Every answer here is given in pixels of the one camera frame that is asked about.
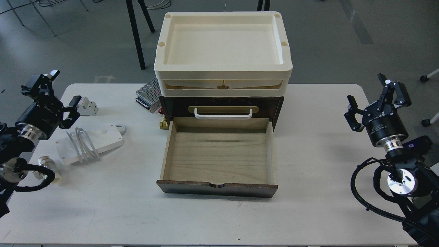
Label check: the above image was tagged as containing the cream plastic tray lower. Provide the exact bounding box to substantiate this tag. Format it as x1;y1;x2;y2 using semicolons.
158;79;289;97

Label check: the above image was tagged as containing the brass valve red handle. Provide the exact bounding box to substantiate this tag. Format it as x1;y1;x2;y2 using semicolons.
158;107;169;130

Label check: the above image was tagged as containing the cream plastic tray top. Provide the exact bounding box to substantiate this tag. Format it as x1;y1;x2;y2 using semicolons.
154;11;293;80

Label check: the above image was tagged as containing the metal valve white fitting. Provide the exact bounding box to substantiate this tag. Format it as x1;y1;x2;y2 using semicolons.
33;156;63;185

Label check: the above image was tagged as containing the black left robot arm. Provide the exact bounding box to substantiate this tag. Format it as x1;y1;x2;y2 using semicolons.
0;70;81;216

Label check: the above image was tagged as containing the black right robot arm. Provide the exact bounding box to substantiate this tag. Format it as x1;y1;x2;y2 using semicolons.
344;73;439;247

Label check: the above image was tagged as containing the white drawer handle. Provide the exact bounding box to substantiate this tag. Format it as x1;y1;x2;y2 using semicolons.
194;108;253;120

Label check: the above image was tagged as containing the office chair caster base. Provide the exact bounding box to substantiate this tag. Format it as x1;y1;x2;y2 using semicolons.
420;69;439;127

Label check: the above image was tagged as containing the black table leg right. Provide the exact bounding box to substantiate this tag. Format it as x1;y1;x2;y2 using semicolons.
257;0;270;11

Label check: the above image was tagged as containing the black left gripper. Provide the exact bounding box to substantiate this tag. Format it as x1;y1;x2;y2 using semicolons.
15;70;82;141

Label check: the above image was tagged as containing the white red circuit breaker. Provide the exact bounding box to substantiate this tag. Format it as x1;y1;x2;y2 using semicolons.
77;97;98;116

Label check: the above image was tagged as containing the dark wooden cabinet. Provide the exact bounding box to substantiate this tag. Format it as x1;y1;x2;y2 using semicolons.
160;96;284;133

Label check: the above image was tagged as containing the black table leg left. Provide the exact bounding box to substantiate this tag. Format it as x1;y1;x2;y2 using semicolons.
126;0;155;70

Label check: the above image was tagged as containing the black table leg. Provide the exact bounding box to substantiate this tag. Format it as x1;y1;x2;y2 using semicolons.
257;0;270;11
126;0;155;70

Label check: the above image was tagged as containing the metal mesh power supply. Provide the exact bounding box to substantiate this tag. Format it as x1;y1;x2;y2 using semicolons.
135;77;161;114

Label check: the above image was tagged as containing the cream plastic tray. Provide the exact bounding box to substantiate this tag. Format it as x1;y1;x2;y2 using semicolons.
154;11;293;80
158;79;289;97

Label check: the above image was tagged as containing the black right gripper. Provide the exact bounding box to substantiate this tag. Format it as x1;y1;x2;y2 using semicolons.
344;73;412;147

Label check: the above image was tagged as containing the open wooden drawer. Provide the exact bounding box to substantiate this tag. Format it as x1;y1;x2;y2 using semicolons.
156;117;278;198

